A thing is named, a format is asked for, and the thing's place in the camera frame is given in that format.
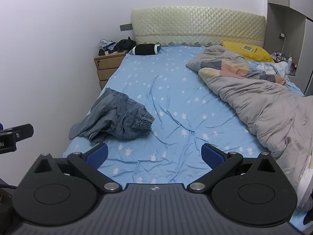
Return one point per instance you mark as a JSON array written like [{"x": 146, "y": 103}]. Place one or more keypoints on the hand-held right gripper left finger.
[{"x": 100, "y": 151}]

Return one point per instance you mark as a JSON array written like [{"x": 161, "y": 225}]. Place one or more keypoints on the small pale booklet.
[{"x": 247, "y": 48}]

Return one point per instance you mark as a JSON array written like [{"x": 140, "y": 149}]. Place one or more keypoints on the blue denim pants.
[{"x": 117, "y": 117}]

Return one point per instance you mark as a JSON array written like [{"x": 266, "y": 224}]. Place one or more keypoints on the black garment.
[{"x": 124, "y": 44}]

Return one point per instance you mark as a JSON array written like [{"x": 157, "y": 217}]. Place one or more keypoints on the grey wall plate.
[{"x": 126, "y": 27}]

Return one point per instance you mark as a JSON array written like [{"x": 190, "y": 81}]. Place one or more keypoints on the grey patchwork quilt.
[{"x": 264, "y": 102}]

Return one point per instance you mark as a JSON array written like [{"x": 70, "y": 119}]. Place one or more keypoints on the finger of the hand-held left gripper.
[{"x": 23, "y": 131}]

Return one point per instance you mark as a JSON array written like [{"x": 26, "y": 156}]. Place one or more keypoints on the bed with blue tree-print sheet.
[{"x": 171, "y": 90}]

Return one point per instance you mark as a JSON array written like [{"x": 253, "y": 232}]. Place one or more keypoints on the white and blue plastic bag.
[{"x": 105, "y": 42}]

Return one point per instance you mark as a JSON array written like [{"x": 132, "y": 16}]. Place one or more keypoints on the white cloth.
[{"x": 273, "y": 68}]

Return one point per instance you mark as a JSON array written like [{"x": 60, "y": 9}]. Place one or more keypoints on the dark object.
[{"x": 5, "y": 205}]

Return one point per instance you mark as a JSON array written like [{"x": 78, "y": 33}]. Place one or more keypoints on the wooden nightstand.
[{"x": 107, "y": 66}]

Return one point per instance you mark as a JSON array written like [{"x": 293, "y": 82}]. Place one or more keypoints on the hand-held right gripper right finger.
[{"x": 209, "y": 154}]

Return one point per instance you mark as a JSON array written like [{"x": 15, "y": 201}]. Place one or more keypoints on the yellow pillow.
[{"x": 261, "y": 53}]

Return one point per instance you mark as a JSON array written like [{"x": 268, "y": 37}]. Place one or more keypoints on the cluster of small toiletries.
[{"x": 290, "y": 63}]

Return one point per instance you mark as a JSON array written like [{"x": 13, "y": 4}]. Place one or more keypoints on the cream quilted headboard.
[{"x": 195, "y": 25}]

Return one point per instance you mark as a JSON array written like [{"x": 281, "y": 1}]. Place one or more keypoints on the grey wall shelf unit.
[{"x": 281, "y": 14}]

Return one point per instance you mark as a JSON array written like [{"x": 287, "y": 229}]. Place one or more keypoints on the black bolster pillow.
[{"x": 145, "y": 49}]

